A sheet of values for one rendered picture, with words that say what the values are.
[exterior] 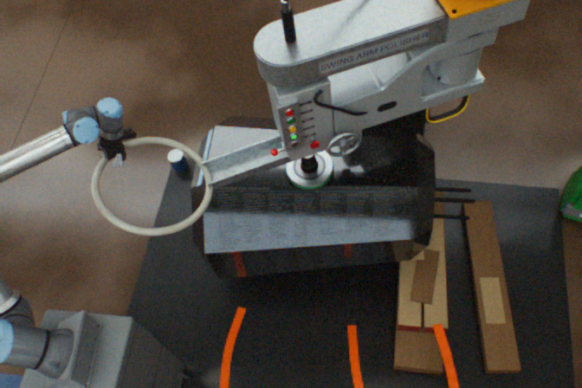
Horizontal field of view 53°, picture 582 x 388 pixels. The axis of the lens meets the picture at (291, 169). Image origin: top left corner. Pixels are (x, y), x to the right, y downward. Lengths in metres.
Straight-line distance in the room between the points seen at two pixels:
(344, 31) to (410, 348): 1.76
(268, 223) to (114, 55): 2.35
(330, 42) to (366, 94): 0.34
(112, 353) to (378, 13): 1.68
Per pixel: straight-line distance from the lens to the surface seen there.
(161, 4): 4.95
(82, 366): 2.51
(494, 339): 3.27
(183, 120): 4.11
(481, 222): 3.50
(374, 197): 2.69
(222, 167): 2.54
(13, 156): 2.21
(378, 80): 2.27
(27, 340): 2.43
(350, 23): 2.06
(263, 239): 2.80
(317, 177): 2.65
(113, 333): 2.61
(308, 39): 2.02
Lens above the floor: 3.17
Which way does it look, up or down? 58 degrees down
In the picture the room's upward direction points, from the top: 11 degrees counter-clockwise
